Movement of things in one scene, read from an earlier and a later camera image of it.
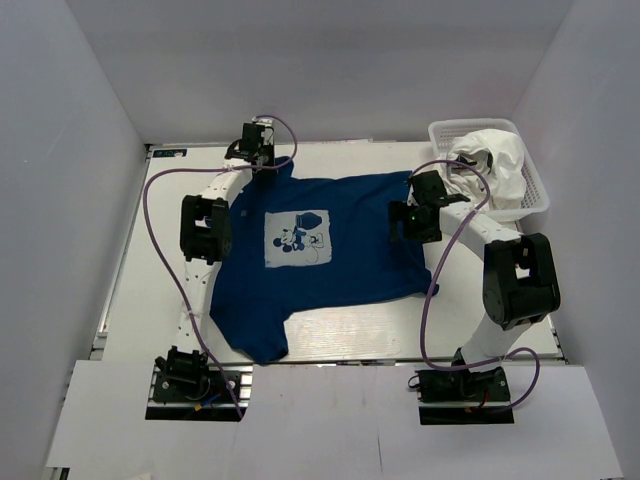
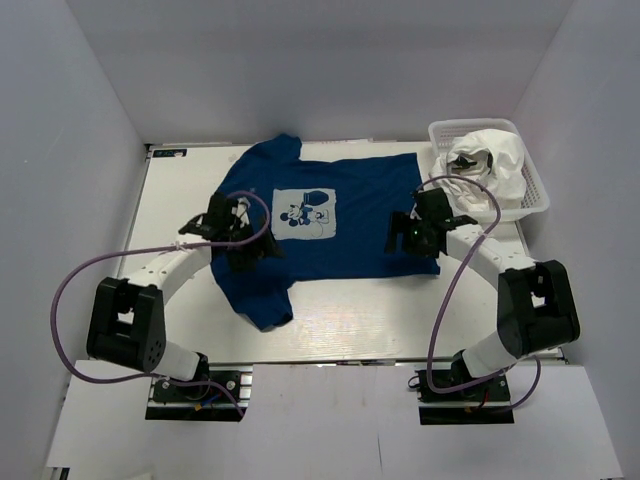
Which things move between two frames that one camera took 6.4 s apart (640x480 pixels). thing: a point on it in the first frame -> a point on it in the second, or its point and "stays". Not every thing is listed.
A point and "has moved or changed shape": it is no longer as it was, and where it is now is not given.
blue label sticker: (169, 153) stays
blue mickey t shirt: (298, 245) has moved or changed shape
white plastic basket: (536, 199) stays
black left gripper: (265, 163) -> (251, 247)
